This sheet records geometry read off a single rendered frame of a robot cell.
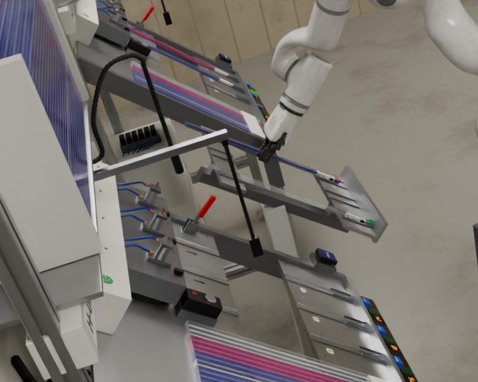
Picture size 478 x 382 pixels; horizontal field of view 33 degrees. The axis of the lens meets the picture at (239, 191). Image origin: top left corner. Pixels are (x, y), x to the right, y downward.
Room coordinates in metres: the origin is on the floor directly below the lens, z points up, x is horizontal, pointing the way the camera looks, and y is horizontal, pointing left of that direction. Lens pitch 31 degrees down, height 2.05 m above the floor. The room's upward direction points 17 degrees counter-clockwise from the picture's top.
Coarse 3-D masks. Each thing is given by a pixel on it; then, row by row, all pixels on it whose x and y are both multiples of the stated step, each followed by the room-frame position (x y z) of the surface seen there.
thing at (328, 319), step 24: (288, 264) 1.60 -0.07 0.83; (288, 288) 1.49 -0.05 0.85; (312, 288) 1.52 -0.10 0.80; (336, 288) 1.57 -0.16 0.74; (312, 312) 1.41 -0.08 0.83; (336, 312) 1.45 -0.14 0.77; (312, 336) 1.32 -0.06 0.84; (336, 336) 1.35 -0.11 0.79; (360, 336) 1.38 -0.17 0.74; (336, 360) 1.25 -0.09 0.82; (360, 360) 1.28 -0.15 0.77; (384, 360) 1.31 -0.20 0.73
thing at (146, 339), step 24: (192, 240) 1.55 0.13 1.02; (192, 264) 1.44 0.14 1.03; (216, 264) 1.48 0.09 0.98; (192, 288) 1.34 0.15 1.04; (216, 288) 1.38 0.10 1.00; (144, 312) 1.20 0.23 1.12; (168, 312) 1.23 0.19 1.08; (120, 336) 1.11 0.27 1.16; (144, 336) 1.13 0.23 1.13; (168, 336) 1.15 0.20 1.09; (240, 336) 1.23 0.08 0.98; (120, 360) 1.05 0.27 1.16; (144, 360) 1.06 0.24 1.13; (168, 360) 1.08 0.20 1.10; (192, 360) 1.10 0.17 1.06
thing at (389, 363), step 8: (344, 280) 1.60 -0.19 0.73; (344, 288) 1.59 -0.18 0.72; (352, 288) 1.56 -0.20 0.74; (352, 296) 1.54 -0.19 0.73; (360, 304) 1.49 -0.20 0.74; (360, 312) 1.47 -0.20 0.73; (368, 312) 1.46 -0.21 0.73; (368, 320) 1.43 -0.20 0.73; (376, 328) 1.40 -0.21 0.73; (376, 336) 1.38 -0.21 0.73; (376, 344) 1.36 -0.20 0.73; (384, 344) 1.35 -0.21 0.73; (384, 352) 1.32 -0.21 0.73; (392, 360) 1.29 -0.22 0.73; (392, 368) 1.27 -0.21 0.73; (392, 376) 1.25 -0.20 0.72; (400, 376) 1.24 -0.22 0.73
